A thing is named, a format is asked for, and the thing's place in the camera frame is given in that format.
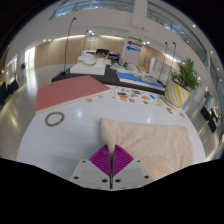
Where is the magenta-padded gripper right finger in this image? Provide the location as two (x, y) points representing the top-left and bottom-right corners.
(112, 143), (155, 192)

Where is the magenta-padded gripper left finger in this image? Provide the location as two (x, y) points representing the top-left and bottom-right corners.
(69, 144), (112, 192)

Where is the beige knitted towel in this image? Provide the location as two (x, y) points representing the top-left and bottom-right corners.
(99, 117), (195, 183)

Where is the sheet with colourful stickers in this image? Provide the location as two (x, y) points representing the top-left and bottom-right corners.
(114, 86), (166, 108)

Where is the pink flat board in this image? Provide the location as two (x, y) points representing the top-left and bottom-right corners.
(34, 74), (113, 115)

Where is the potted plant in striped pot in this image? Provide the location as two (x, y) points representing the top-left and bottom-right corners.
(164, 58), (203, 110)

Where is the black low display table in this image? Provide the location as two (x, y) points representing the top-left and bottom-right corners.
(50, 64), (167, 96)

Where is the group of black chairs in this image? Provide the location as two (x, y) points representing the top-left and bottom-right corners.
(0, 79), (20, 106)
(199, 105), (221, 134)

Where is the purple backdrop panel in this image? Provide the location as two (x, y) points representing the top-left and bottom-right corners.
(81, 49), (121, 63)

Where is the black lamp stand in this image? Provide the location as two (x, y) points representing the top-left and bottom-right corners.
(157, 41), (169, 83)
(62, 17), (78, 76)
(168, 41), (178, 81)

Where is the black piano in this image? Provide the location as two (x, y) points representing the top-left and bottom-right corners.
(95, 48), (111, 58)

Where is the blue arrow sign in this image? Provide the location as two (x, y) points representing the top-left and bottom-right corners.
(125, 45), (142, 53)

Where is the purple arrow sign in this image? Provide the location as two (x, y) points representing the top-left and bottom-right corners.
(126, 40), (143, 48)

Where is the small indoor plant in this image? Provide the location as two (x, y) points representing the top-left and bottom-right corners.
(19, 62), (27, 76)

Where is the wooden ring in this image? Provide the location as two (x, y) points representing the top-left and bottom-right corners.
(44, 111), (66, 128)

